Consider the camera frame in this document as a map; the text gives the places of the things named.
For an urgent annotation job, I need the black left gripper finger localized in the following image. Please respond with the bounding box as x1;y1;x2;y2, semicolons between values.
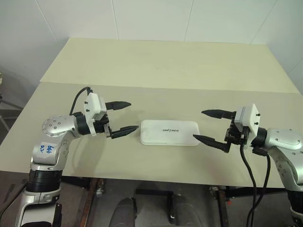
110;125;139;140
105;101;132;112

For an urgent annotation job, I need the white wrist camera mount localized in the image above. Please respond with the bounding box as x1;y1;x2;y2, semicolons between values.
236;103;261;148
83;92;107;136

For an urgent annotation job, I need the white rectangular box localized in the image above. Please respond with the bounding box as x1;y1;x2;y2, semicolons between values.
140;119;200;147

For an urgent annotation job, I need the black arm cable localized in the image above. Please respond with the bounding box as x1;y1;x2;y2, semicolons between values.
251;147;272;213
239;134;258;227
70;86;93;117

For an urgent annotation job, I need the rusty metal table leg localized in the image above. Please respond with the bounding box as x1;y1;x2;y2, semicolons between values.
80;178;105;227
209;185;232;227

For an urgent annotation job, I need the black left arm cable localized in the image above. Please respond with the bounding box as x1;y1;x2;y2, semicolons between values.
70;86;93;117

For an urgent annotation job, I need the black crossbar under table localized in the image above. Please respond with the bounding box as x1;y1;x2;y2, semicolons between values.
135;186;212;197

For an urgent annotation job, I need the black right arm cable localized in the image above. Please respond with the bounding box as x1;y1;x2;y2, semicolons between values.
239;134;258;227
251;147;272;213

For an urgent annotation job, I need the white handwritten label sticker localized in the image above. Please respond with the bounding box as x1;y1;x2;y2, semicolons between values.
37;141;58;157

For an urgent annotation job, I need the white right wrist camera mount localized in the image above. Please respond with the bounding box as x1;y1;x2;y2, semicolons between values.
236;103;261;148

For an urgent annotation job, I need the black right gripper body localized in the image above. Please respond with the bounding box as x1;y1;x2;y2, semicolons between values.
224;111;249;145

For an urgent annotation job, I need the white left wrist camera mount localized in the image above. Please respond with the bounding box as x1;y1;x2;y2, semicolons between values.
83;92;107;136

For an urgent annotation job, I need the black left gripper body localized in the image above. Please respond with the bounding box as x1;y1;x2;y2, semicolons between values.
93;113;115;139

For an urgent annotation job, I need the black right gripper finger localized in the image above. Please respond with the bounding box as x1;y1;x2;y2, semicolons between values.
201;109;235;120
192;133;232;154

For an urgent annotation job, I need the dark grey rounded shape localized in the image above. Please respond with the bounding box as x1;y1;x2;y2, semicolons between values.
171;193;200;227
113;198;138;227

